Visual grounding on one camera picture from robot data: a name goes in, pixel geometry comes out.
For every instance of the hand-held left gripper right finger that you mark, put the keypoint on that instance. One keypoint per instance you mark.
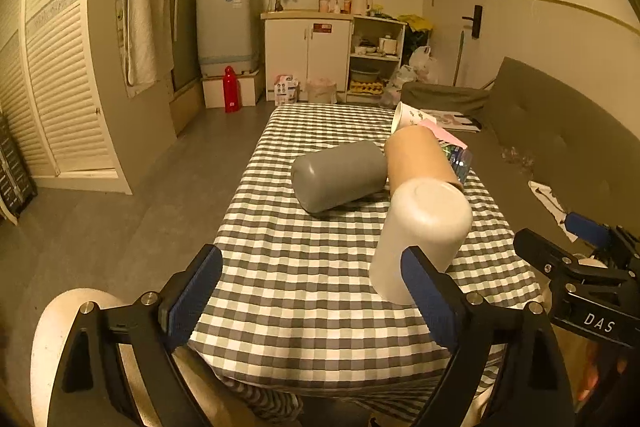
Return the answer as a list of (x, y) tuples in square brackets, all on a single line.
[(430, 302)]

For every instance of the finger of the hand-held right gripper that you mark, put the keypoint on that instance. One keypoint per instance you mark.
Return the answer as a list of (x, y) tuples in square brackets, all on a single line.
[(587, 228), (542, 252)]

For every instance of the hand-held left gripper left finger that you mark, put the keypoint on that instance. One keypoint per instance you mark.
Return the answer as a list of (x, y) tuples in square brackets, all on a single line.
[(192, 292)]

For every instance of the white plastic cup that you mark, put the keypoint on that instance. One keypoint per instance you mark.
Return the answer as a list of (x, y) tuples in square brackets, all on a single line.
[(422, 227)]

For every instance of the tan plastic cup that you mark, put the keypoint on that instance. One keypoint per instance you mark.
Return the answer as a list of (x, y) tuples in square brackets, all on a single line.
[(415, 157)]

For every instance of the grey plastic cup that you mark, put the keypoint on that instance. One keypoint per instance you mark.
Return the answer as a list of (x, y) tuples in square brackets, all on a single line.
[(340, 177)]

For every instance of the printed paper cup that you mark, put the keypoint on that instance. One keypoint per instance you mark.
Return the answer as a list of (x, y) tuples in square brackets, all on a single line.
[(407, 114)]

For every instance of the person's right hand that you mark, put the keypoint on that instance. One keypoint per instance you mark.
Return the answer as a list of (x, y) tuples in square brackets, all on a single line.
[(595, 372)]

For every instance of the grey sofa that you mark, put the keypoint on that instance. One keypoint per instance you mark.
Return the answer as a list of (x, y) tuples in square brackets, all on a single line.
[(550, 127)]

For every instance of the grey checkered tablecloth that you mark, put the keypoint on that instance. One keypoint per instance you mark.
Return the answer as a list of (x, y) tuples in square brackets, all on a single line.
[(300, 267)]

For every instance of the white round stool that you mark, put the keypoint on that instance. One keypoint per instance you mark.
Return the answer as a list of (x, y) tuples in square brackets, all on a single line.
[(55, 332)]

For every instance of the pink paper sheet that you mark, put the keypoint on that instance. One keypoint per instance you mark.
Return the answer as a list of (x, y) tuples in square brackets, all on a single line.
[(442, 134)]

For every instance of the open magazine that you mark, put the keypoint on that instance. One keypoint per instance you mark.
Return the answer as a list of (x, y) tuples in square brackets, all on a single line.
[(457, 121)]

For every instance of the grey cushion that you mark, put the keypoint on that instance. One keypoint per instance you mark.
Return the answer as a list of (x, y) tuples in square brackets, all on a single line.
[(445, 99)]

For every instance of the red bottle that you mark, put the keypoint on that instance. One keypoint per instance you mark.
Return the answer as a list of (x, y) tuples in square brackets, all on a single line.
[(231, 92)]

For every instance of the white washing machine base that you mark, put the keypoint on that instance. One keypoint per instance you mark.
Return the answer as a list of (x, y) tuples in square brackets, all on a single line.
[(250, 89)]

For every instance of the black stacked crates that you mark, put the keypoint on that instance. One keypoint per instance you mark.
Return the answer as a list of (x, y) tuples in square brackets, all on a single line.
[(12, 172)]

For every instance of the clear plastic bag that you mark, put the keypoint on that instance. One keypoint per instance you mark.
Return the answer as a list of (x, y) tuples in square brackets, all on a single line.
[(397, 87)]

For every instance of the white plastic bag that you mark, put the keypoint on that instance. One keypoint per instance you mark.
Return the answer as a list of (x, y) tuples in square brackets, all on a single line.
[(424, 64)]

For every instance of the tissue paper pack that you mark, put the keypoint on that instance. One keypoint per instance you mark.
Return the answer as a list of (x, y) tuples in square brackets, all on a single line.
[(286, 89)]

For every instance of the egg tray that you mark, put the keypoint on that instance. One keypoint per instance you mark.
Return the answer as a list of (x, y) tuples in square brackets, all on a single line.
[(366, 87)]

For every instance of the green basin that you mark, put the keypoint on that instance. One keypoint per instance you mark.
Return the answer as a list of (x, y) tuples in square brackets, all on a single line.
[(365, 75)]

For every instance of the white louvred wardrobe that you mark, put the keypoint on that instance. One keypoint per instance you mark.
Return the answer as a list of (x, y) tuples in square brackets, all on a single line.
[(60, 82)]

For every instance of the yellow cloth bundle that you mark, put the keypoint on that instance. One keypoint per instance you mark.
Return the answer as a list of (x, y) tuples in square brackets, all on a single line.
[(417, 23)]

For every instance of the white kitchen cabinet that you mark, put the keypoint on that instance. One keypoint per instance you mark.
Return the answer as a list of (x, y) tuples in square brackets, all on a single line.
[(305, 52)]

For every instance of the grey washing machine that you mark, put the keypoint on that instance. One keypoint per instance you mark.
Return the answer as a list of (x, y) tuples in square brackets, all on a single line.
[(227, 27)]

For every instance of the white hanging towel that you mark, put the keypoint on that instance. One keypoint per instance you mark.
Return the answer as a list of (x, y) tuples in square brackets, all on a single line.
[(145, 17)]

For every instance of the white electric kettle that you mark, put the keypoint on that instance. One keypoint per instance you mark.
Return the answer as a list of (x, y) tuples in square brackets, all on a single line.
[(360, 3)]

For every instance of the small pink bottle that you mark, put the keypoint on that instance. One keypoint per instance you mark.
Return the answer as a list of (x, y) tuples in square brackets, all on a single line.
[(324, 3)]

